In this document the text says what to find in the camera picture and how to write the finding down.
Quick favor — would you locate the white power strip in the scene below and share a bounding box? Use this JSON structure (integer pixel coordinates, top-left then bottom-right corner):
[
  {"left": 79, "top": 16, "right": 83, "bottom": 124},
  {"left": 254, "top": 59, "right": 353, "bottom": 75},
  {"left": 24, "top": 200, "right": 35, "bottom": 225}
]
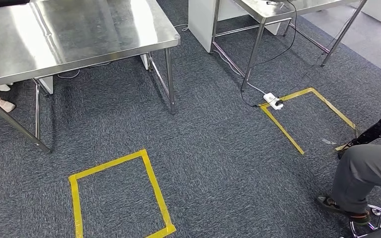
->
[{"left": 263, "top": 92, "right": 284, "bottom": 111}]

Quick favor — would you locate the white power cable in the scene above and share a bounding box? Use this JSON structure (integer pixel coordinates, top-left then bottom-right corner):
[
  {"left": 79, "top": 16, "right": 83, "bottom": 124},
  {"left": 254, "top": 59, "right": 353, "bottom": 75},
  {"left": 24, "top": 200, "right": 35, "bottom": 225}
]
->
[{"left": 174, "top": 23, "right": 267, "bottom": 96}]

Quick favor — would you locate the stainless steel table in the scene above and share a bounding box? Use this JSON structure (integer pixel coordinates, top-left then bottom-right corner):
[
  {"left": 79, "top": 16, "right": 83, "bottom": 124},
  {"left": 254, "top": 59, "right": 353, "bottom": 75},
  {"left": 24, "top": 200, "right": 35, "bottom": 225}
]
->
[{"left": 209, "top": 0, "right": 369, "bottom": 92}]

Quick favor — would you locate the black power cable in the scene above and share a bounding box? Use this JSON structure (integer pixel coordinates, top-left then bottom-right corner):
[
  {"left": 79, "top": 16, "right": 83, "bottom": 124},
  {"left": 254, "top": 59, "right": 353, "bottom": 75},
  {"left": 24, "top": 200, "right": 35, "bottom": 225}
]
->
[{"left": 240, "top": 0, "right": 298, "bottom": 109}]

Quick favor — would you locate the thin white cable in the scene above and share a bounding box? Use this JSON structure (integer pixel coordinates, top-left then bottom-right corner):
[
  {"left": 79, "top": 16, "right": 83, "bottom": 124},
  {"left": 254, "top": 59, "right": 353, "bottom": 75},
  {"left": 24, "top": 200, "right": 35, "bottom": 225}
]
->
[{"left": 57, "top": 60, "right": 112, "bottom": 79}]

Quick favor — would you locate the yellow floor tape square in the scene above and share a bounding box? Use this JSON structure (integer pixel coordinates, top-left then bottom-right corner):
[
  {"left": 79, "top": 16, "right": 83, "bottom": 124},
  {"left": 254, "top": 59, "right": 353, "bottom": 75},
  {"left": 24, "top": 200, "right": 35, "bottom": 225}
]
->
[
  {"left": 68, "top": 149, "right": 177, "bottom": 238},
  {"left": 259, "top": 87, "right": 358, "bottom": 156}
]

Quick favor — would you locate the black case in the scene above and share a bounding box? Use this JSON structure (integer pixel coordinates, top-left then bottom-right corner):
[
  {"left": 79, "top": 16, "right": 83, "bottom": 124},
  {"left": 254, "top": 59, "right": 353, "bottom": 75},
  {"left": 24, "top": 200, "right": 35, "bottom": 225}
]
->
[{"left": 0, "top": 0, "right": 31, "bottom": 8}]

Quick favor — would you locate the stainless steel workbench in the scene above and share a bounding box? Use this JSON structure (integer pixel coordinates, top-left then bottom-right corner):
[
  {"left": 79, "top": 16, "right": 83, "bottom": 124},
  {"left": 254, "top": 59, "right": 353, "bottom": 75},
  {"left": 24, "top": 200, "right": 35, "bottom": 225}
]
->
[{"left": 0, "top": 0, "right": 181, "bottom": 154}]

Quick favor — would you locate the black humanoid robot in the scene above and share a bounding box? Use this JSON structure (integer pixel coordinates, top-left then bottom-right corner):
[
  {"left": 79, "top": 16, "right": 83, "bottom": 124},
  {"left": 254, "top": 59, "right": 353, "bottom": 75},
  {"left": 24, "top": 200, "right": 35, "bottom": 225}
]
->
[{"left": 337, "top": 52, "right": 381, "bottom": 160}]

